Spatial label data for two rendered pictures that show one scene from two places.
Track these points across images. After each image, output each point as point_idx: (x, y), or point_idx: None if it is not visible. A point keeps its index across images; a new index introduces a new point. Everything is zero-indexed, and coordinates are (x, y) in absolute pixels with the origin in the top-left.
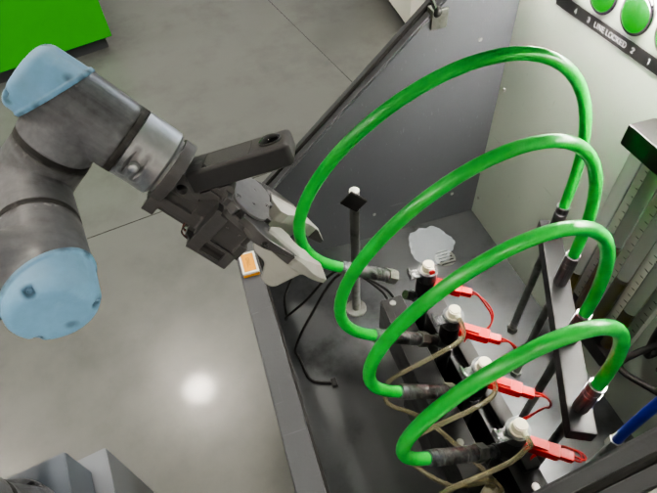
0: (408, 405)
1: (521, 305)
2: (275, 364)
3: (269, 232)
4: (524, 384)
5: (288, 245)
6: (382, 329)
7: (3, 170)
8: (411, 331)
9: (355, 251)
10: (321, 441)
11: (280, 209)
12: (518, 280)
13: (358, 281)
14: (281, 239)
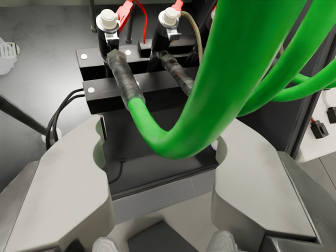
0: (151, 108)
1: (93, 5)
2: (134, 207)
3: (316, 234)
4: (136, 39)
5: (265, 166)
6: (188, 83)
7: None
8: (170, 65)
9: (20, 111)
10: (164, 171)
11: (103, 202)
12: (49, 7)
13: (40, 123)
14: (277, 188)
